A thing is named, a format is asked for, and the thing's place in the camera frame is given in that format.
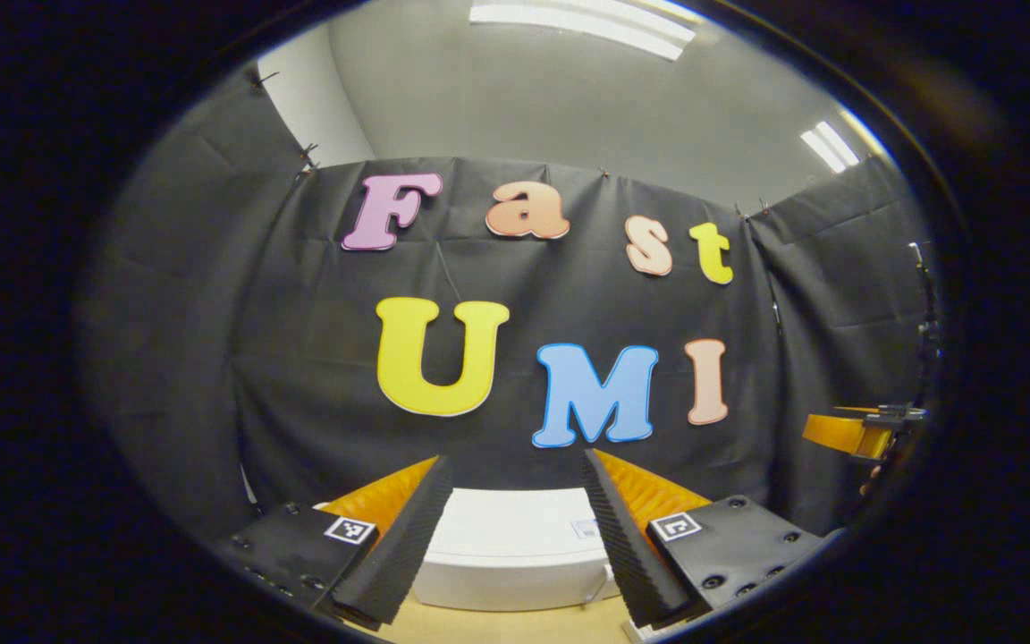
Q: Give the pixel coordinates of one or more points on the large ceiling light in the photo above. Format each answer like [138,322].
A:
[586,25]

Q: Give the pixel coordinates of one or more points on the small ceiling light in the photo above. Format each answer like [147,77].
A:
[830,146]

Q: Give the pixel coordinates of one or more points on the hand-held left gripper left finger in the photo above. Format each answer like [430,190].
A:
[403,546]

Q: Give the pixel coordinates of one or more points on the black backdrop cloth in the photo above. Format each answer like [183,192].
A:
[211,358]

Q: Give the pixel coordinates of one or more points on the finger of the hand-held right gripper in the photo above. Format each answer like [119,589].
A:
[841,431]

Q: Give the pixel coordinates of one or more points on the white microwave oven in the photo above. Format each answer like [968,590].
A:
[515,546]

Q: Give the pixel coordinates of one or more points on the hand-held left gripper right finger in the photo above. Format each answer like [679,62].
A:
[627,546]

